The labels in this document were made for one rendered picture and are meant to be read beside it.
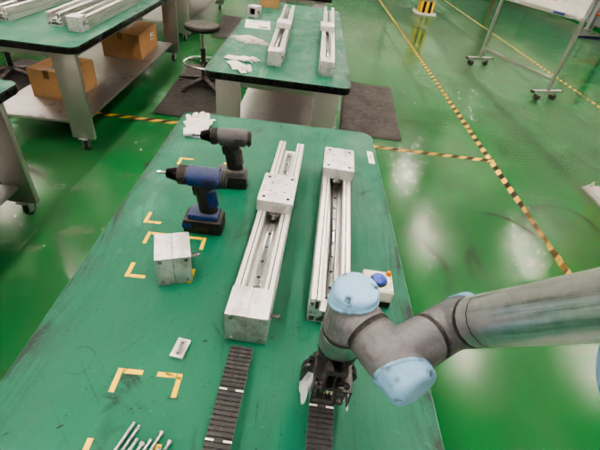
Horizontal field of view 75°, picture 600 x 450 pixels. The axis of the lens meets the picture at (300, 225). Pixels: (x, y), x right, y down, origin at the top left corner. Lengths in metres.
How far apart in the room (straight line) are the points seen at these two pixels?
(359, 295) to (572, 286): 0.26
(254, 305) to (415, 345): 0.45
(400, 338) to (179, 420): 0.50
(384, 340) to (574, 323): 0.23
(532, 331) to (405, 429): 0.48
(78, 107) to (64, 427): 2.59
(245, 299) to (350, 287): 0.39
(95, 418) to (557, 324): 0.81
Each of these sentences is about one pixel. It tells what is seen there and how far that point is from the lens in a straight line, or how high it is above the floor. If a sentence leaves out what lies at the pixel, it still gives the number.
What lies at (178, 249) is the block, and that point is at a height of 0.87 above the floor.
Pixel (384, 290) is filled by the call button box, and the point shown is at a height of 0.84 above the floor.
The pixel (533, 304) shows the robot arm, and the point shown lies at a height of 1.28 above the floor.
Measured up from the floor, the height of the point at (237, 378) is 0.81.
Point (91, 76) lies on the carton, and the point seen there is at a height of 0.32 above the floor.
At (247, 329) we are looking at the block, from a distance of 0.94.
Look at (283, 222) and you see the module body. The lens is 1.17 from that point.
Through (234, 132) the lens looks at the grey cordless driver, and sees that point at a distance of 1.36.
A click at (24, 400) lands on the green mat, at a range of 1.01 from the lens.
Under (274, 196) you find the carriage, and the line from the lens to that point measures 1.20.
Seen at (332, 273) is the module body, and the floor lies 0.84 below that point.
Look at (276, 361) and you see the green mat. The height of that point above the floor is 0.78.
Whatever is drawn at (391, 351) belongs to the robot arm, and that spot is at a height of 1.14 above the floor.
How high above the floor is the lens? 1.59
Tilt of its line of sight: 39 degrees down
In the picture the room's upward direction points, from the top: 8 degrees clockwise
